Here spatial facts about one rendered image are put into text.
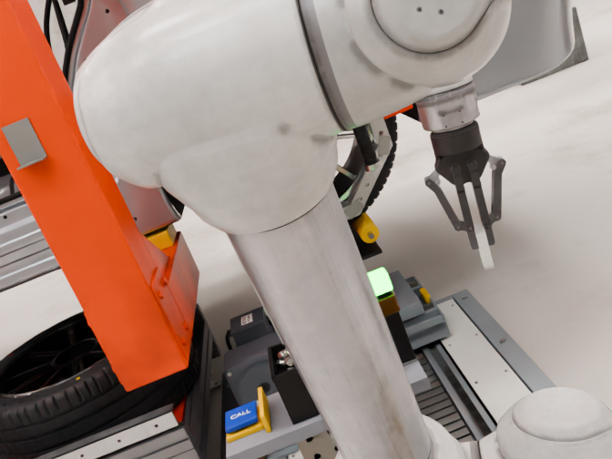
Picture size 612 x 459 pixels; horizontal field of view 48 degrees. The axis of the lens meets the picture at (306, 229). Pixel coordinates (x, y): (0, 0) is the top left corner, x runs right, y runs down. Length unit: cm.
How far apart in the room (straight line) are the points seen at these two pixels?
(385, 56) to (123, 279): 124
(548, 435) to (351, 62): 51
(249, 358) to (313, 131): 141
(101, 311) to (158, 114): 119
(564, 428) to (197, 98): 55
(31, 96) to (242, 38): 112
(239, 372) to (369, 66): 148
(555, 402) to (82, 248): 108
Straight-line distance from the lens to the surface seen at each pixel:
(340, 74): 46
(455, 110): 104
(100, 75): 51
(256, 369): 186
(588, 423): 84
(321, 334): 62
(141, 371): 170
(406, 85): 47
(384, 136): 199
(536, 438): 83
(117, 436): 189
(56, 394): 200
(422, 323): 221
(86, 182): 156
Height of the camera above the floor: 119
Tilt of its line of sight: 17 degrees down
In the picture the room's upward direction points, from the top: 22 degrees counter-clockwise
